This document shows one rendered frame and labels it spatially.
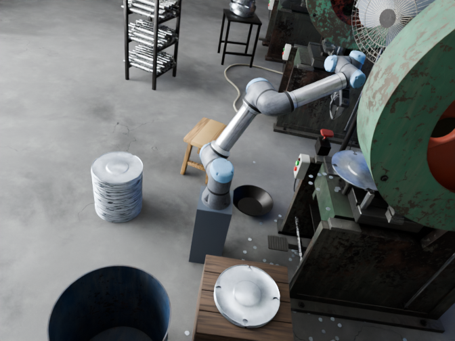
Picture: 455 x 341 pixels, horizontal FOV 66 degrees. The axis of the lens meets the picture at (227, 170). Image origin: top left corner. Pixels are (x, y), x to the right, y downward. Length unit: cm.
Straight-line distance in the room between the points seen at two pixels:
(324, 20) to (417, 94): 182
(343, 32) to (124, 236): 207
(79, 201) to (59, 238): 30
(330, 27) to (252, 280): 191
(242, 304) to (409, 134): 95
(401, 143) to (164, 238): 152
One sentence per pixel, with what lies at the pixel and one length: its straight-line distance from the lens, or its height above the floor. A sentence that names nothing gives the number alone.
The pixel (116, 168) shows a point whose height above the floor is 34.
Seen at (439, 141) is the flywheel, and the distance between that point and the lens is 128.
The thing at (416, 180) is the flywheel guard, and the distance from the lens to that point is 124.
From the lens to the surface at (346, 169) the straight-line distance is 174.
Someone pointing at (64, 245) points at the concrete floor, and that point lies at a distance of 223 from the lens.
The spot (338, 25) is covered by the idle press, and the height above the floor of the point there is 107.
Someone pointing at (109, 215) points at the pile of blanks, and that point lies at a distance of 226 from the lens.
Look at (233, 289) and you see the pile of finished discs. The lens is 161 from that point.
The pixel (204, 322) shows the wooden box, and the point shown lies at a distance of 155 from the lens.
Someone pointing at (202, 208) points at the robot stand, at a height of 45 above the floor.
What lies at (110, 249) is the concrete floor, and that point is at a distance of 217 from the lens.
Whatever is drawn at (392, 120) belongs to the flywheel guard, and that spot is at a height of 130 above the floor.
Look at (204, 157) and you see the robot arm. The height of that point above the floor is 63.
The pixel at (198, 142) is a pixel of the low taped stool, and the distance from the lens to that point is 240.
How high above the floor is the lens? 173
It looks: 39 degrees down
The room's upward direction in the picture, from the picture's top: 12 degrees clockwise
